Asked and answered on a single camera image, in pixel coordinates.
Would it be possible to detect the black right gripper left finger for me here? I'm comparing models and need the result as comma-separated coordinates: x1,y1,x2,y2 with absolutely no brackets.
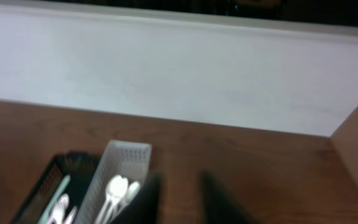
109,172,162,224

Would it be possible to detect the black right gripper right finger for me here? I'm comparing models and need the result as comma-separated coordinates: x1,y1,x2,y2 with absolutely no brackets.
200,171,257,224

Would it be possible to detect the clear perforated plastic basket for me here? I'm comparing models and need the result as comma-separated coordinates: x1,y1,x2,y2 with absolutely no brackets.
73,140,152,224

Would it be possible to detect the dark green plastic basket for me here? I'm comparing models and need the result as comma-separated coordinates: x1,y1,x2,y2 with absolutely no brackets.
11,152,100,224

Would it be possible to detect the mint green plastic fork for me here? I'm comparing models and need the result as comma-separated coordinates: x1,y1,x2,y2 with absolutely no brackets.
37,175,71,224

